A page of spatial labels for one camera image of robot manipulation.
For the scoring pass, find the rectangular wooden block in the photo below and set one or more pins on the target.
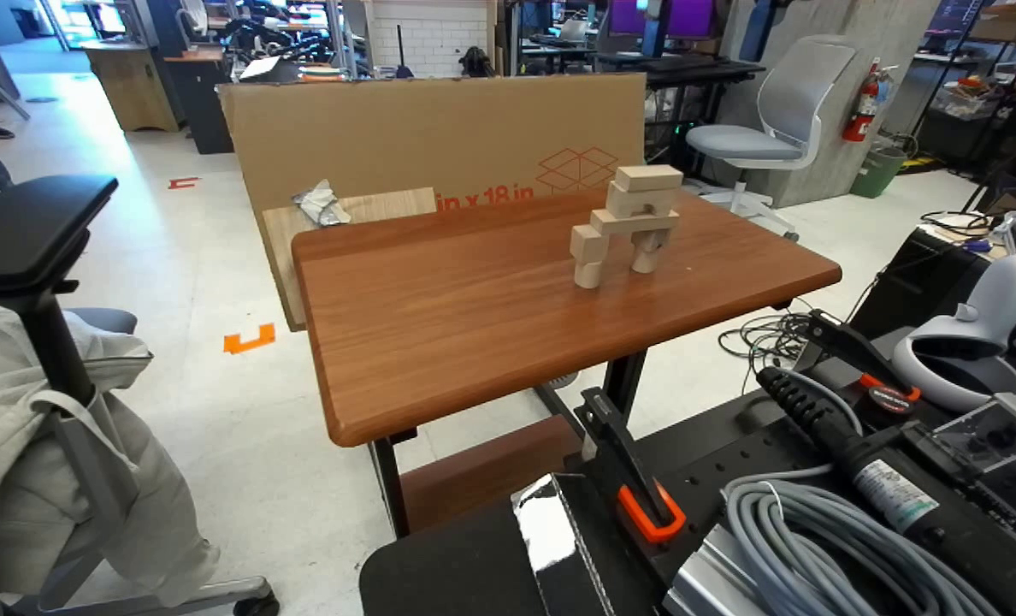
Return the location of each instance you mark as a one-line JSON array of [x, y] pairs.
[[649, 175]]

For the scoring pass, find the wooden pillar block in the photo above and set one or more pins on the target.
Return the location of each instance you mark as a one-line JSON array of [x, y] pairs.
[[586, 261], [649, 255]]

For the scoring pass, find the wooden bridge block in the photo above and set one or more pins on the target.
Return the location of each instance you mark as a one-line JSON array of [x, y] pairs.
[[630, 224]]

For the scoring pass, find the notched wooden block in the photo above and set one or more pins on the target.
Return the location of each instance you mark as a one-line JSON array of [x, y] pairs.
[[643, 205]]

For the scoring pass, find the black table leg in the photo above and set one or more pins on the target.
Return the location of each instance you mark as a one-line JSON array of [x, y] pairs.
[[624, 385], [392, 483]]

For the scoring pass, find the brown wood panel under table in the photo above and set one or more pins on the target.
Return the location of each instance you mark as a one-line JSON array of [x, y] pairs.
[[492, 467]]

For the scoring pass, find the large brown cardboard sheet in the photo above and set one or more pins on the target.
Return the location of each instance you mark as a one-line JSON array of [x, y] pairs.
[[416, 140]]

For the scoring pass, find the white plastic bag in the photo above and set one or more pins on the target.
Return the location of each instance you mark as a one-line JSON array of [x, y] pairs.
[[322, 205]]

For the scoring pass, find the silver aluminium extrusion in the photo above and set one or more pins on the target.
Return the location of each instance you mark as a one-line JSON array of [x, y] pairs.
[[706, 582]]

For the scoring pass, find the purple computer monitor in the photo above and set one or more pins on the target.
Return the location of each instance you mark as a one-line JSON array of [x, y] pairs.
[[692, 15]]

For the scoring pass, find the white mesh office chair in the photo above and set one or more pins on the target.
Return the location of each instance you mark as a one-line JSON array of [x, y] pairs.
[[798, 104]]

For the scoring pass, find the black cabinet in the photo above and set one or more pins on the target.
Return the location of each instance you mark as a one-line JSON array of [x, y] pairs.
[[200, 104]]

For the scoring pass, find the green bin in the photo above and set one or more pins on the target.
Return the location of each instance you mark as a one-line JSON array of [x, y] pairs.
[[878, 174]]

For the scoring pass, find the black controller box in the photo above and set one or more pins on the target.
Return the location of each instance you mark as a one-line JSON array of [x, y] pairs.
[[918, 286]]

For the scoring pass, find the red fire extinguisher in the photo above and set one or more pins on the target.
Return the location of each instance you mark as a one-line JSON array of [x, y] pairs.
[[867, 109]]

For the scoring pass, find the wooden cabinet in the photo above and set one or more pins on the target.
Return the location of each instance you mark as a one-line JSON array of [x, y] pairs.
[[135, 89]]

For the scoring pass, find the black chair armrest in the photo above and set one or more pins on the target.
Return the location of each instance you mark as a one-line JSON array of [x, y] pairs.
[[23, 227]]

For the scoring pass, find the clear plastic box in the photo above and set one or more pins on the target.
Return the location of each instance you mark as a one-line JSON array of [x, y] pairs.
[[990, 432]]

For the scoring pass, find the light grey jacket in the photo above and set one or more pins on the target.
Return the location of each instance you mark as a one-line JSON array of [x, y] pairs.
[[27, 457]]

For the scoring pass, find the black storage shelf rack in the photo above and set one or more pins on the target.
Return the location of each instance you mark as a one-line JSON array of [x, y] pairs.
[[986, 104]]

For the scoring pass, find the shiny metal bracket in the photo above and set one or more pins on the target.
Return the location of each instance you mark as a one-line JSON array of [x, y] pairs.
[[546, 537]]

